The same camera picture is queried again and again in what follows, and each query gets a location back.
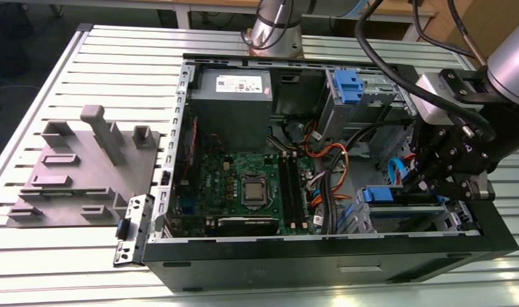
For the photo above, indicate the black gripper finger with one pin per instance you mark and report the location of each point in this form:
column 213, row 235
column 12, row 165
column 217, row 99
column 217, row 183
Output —
column 461, row 187
column 426, row 160

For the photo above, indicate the hard disk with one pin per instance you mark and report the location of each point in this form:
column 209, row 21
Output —
column 381, row 194

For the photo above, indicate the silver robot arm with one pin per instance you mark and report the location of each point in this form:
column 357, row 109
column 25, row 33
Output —
column 511, row 64

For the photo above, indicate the metal disk bay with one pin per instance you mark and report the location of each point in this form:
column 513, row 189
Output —
column 365, row 220

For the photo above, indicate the grey metal drive cage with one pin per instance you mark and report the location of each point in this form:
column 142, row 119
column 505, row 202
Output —
column 349, row 118

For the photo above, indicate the blue optical drive latch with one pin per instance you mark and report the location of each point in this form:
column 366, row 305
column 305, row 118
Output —
column 349, row 86

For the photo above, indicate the black RAM slot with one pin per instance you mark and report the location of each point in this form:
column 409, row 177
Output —
column 285, row 192
column 290, row 192

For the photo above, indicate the silver CPU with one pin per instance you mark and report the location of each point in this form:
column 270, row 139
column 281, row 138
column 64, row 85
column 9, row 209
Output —
column 256, row 191

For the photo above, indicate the CPU socket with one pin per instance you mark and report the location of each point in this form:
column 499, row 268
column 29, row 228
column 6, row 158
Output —
column 257, row 206

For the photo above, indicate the wooden desk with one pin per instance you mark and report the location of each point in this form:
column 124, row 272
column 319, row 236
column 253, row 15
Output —
column 430, row 13

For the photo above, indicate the black PC case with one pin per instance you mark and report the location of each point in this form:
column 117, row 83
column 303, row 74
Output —
column 285, row 265

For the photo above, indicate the black graphics card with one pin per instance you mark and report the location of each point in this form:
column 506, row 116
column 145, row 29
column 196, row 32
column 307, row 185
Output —
column 248, row 225

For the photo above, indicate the brown cabinet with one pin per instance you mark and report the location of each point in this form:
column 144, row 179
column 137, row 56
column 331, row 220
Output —
column 511, row 6

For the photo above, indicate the grey power supply unit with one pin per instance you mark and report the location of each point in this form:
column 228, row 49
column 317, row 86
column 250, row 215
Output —
column 230, row 121

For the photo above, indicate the green motherboard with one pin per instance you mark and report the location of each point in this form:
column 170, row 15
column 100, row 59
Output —
column 226, row 204

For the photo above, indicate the grey parts rack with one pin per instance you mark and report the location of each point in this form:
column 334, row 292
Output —
column 93, row 192

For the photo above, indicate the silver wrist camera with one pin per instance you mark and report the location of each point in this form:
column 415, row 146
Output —
column 434, row 96

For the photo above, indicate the silver expansion slot bracket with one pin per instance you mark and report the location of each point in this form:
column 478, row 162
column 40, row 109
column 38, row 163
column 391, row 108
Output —
column 136, row 211

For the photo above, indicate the blue black bracket latch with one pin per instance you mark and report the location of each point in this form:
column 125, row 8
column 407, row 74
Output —
column 124, row 228

